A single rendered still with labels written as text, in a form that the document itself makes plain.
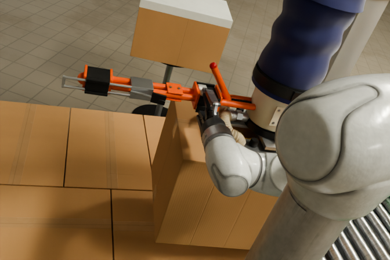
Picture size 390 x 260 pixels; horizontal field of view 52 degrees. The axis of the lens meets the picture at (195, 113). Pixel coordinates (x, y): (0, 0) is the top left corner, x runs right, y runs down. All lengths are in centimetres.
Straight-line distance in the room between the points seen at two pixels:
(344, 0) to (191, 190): 73
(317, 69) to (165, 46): 160
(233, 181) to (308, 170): 54
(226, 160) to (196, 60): 180
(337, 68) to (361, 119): 229
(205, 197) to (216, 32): 153
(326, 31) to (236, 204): 64
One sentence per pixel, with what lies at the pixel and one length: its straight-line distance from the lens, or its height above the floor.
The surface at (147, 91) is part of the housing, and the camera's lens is 125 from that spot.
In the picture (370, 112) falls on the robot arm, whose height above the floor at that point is 167.
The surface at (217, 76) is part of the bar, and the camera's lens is 128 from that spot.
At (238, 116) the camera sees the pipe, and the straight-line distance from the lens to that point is 138.
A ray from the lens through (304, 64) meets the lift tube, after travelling 125.
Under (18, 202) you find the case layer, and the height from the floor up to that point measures 54.
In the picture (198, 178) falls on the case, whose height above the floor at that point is 101.
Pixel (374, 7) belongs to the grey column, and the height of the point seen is 137.
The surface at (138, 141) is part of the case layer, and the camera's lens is 212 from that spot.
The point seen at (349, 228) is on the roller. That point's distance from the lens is 220.
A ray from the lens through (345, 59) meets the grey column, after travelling 274.
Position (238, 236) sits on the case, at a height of 74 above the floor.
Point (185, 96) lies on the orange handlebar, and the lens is 128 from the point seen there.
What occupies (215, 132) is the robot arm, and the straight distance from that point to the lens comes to 110.
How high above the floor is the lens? 185
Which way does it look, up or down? 32 degrees down
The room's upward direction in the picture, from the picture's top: 18 degrees clockwise
